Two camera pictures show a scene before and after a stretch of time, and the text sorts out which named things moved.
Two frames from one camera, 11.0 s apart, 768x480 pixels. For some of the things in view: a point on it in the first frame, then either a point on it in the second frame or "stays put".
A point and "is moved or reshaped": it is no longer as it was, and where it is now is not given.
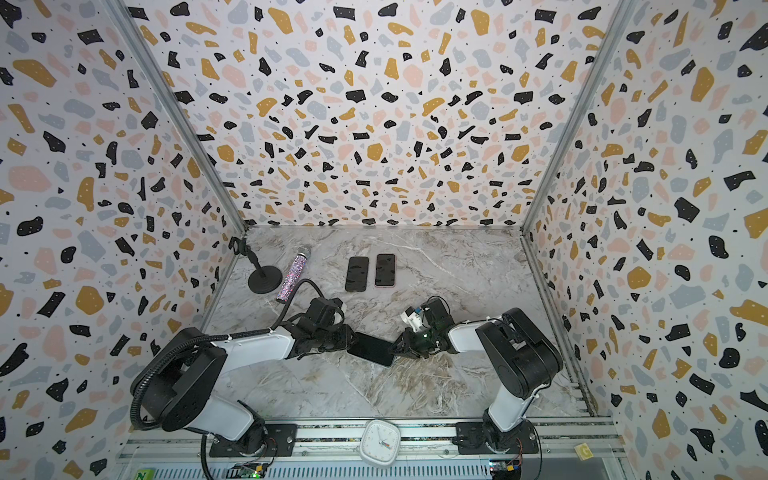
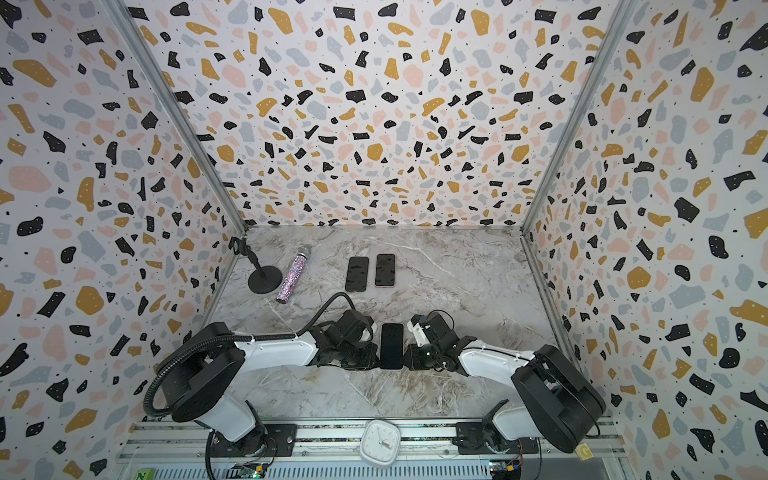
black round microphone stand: [264, 279] stays put
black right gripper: [405, 343] to [413, 351]
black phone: [385, 275] stays put
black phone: [357, 274] stays put
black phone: [371, 348] is moved or reshaped
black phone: [357, 274] stays put
